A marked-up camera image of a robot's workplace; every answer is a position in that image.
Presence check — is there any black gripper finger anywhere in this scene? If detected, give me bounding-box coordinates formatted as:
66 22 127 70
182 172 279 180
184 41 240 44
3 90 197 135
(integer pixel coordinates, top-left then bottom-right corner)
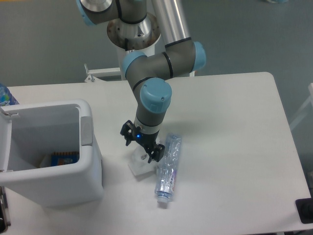
144 143 165 163
120 120 135 146

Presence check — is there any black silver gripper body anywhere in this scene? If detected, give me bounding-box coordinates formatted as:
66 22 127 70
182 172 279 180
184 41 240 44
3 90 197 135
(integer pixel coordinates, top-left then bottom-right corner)
132 119 160 150

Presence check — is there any crushed clear plastic bottle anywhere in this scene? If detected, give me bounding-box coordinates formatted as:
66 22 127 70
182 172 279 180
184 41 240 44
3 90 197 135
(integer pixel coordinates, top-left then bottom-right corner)
155 133 182 205

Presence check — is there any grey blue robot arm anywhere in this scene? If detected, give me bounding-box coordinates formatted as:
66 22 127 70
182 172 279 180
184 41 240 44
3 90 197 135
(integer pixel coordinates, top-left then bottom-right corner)
76 0 206 162

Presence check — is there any white trash can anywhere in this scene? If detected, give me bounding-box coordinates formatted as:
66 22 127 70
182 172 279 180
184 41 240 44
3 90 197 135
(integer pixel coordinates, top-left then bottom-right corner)
0 99 103 207

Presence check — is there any orange blue snack wrapper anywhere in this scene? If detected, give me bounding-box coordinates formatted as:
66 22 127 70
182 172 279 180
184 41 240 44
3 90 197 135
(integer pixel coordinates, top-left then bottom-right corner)
50 151 80 166

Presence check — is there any blue labelled water bottle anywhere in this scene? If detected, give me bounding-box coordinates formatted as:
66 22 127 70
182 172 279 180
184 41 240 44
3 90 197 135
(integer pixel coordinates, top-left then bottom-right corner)
0 84 19 106

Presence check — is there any black object at left edge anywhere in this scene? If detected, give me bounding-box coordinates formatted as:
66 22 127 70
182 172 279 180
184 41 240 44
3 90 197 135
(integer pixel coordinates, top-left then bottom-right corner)
0 186 11 234

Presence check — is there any black clamp at table corner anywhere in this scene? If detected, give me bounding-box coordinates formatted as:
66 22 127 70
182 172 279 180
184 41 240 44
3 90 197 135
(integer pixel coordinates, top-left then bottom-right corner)
295 198 313 224

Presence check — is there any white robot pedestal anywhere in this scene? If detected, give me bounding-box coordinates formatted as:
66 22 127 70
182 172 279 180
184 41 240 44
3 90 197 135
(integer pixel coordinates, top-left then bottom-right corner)
84 46 196 83

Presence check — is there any white frame at right edge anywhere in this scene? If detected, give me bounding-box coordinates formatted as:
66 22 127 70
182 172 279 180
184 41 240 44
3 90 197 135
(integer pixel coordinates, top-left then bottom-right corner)
289 83 313 131

